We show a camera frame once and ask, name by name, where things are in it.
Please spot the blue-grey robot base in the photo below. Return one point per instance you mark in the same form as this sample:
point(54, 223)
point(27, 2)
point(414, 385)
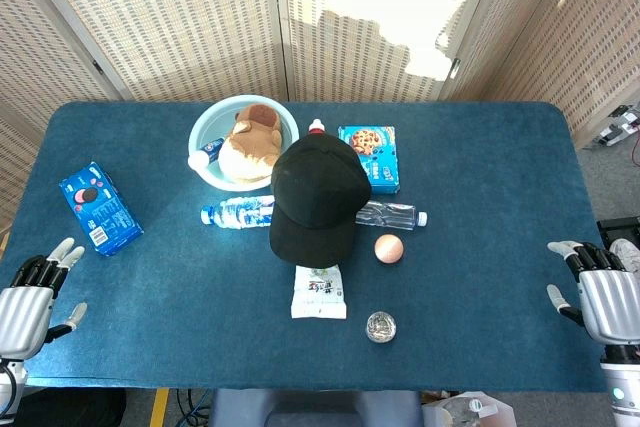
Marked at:
point(315, 409)

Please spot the white power strip with plugs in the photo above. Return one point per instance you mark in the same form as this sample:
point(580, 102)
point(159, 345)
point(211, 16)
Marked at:
point(620, 124)

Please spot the black baseball cap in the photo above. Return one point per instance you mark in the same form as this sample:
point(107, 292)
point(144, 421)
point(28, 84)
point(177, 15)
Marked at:
point(315, 197)

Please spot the red-necked white-capped bottle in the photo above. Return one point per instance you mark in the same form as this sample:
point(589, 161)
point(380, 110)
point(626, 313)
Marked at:
point(316, 126)

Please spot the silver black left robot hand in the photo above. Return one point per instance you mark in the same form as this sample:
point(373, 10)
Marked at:
point(22, 317)

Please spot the blue label water bottle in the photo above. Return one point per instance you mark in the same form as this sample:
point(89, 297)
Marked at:
point(235, 212)

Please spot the beige folding screen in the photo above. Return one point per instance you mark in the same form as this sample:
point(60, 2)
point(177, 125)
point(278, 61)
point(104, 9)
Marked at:
point(200, 22)

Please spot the white snack bag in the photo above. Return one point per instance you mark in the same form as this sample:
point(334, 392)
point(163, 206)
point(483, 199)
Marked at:
point(318, 297)

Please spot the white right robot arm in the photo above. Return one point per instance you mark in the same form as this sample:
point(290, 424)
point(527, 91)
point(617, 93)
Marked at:
point(622, 387)

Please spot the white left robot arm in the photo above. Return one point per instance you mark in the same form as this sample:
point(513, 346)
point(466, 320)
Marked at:
point(10, 387)

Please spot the pink ball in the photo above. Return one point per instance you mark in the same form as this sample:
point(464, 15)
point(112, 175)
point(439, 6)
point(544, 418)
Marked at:
point(388, 249)

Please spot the light blue plastic bowl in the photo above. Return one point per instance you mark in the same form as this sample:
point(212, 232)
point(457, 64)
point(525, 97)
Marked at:
point(215, 122)

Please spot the blue chocolate chip cookie box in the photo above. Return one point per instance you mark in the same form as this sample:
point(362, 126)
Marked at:
point(381, 167)

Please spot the clear empty plastic bottle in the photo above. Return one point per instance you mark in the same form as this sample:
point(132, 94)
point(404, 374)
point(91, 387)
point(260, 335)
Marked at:
point(390, 215)

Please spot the clear plastic container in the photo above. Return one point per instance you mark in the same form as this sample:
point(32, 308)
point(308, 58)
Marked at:
point(470, 412)

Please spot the brown cream plush toy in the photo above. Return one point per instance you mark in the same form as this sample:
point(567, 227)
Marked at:
point(250, 147)

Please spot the clear round paper clip tub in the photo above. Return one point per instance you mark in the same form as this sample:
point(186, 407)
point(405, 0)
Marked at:
point(381, 327)

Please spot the blue sandwich cookie box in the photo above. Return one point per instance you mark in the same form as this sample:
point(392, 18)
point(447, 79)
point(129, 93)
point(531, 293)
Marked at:
point(100, 212)

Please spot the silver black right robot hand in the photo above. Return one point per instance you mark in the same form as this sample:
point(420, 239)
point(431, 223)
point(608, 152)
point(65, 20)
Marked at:
point(610, 302)

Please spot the black floor equipment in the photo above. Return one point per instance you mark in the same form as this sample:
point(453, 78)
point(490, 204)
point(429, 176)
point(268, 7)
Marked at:
point(620, 229)

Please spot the small white-capped blue label bottle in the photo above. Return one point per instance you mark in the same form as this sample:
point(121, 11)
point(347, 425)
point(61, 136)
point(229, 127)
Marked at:
point(206, 153)

